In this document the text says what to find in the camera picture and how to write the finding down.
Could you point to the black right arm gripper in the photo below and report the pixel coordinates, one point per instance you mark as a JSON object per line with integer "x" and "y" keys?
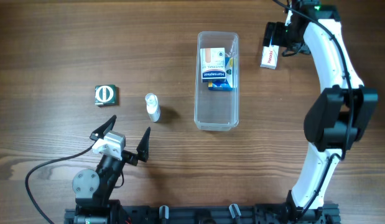
{"x": 270, "y": 34}

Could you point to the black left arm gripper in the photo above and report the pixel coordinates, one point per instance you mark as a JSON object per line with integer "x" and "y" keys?
{"x": 127, "y": 154}

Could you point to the blue yellow medicine box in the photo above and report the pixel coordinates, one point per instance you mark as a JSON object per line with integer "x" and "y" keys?
{"x": 226, "y": 85}

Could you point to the white blue Hansaplast box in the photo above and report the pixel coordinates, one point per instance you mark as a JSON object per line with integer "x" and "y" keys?
{"x": 212, "y": 61}

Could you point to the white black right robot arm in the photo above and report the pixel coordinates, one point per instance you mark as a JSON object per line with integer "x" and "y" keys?
{"x": 336, "y": 120}

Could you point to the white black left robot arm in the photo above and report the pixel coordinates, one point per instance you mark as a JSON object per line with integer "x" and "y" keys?
{"x": 93, "y": 187}

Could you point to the clear plastic container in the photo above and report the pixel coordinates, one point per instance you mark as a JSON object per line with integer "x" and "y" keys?
{"x": 217, "y": 110}

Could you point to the white glue bottle clear cap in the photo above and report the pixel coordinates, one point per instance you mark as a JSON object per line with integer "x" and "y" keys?
{"x": 153, "y": 107}

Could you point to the green white round-logo box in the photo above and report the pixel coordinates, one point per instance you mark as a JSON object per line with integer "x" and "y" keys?
{"x": 106, "y": 95}

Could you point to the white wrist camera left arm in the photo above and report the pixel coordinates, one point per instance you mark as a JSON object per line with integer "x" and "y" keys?
{"x": 111, "y": 145}

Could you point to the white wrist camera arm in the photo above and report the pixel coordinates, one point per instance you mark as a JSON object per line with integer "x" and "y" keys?
{"x": 111, "y": 145}
{"x": 288, "y": 19}

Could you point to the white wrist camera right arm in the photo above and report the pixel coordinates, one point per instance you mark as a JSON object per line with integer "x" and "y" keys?
{"x": 288, "y": 19}

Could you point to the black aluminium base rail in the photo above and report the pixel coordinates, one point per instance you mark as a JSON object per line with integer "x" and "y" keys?
{"x": 204, "y": 214}

